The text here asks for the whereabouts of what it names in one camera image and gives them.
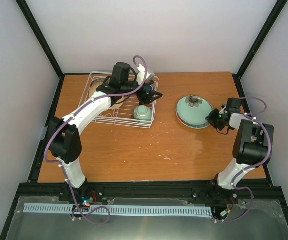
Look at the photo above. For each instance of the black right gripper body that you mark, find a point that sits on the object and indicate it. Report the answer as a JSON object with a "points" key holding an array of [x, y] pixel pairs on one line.
{"points": [[216, 120]]}

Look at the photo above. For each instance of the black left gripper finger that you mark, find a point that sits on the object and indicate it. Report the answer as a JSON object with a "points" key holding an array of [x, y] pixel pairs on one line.
{"points": [[152, 98], [155, 93]]}

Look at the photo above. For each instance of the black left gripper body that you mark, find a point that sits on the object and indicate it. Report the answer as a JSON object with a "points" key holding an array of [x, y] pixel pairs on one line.
{"points": [[142, 98]]}

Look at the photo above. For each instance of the dark blue ceramic mug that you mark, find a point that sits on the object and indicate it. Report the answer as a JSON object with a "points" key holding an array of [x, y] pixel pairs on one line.
{"points": [[148, 88]]}

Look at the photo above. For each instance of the pale green ceramic bowl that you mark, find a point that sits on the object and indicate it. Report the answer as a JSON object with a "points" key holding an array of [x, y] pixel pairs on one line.
{"points": [[142, 113]]}

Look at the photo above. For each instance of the red rimmed plate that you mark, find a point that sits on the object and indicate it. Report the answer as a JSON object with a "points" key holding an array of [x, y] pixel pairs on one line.
{"points": [[193, 117]]}

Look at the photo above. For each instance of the cream bird pattern plate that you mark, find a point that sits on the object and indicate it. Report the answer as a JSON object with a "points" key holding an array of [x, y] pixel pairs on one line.
{"points": [[95, 84]]}

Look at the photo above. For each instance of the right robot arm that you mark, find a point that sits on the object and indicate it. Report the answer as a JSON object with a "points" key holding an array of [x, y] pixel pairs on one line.
{"points": [[252, 147]]}

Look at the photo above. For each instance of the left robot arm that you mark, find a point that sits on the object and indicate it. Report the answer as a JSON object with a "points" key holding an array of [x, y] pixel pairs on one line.
{"points": [[63, 134]]}

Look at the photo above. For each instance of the white wire dish rack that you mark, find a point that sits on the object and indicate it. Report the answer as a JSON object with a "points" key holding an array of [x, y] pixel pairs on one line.
{"points": [[123, 115]]}

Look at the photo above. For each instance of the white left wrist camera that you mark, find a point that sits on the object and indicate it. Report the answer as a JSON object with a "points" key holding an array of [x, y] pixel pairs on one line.
{"points": [[143, 74]]}

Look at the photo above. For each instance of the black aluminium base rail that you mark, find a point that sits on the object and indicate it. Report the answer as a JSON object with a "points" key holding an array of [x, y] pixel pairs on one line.
{"points": [[197, 192]]}

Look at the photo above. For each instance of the black enclosure frame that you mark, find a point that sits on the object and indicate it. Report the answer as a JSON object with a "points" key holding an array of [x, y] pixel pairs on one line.
{"points": [[37, 162]]}

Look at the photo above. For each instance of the light blue slotted cable duct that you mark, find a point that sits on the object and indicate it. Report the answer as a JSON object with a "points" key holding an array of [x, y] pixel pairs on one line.
{"points": [[121, 210]]}

